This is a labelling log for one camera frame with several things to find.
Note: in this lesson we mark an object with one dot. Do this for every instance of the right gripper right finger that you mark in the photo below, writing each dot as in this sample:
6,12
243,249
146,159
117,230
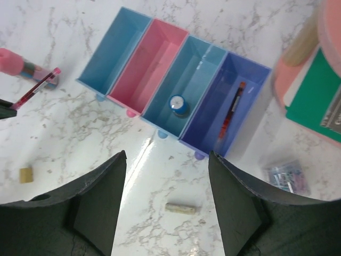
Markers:
256,218

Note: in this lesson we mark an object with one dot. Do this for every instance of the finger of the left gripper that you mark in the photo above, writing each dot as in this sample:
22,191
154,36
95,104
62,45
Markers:
6,111

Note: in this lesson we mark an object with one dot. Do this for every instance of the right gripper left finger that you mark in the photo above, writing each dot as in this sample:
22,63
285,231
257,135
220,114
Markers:
78,218

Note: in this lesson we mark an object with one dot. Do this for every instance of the clear paperclip box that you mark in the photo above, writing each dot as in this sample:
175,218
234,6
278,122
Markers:
287,175

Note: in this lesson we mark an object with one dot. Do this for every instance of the red pen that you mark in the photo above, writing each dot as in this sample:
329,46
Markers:
230,113
40,85

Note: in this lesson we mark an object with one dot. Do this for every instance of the light blue drawer bin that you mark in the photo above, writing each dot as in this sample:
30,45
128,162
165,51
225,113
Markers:
114,51

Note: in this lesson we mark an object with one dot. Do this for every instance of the purple drawer bin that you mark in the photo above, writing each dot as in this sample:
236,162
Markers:
201,134

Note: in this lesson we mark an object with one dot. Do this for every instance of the blue cap stamp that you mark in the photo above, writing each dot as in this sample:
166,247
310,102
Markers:
179,106

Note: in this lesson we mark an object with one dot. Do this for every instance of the pink drawer bin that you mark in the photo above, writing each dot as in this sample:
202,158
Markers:
147,66

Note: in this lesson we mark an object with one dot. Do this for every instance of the cyan drawer bin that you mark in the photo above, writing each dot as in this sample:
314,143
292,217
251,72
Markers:
190,75

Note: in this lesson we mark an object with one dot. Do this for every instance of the pink cap bottle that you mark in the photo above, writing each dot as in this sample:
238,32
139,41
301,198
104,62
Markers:
15,65

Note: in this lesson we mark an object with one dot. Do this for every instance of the yellow eraser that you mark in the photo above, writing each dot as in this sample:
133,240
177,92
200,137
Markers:
26,175

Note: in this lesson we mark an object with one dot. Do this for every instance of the white chalk stick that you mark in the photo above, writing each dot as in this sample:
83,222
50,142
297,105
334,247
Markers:
180,209

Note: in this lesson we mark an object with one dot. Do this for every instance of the green folder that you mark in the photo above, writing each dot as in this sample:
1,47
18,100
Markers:
314,96

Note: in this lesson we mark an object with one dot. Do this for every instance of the dark setup guide booklet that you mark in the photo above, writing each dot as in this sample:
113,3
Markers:
331,119

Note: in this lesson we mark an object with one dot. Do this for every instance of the pink three tier shelf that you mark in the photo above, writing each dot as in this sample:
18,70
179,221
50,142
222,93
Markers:
320,32

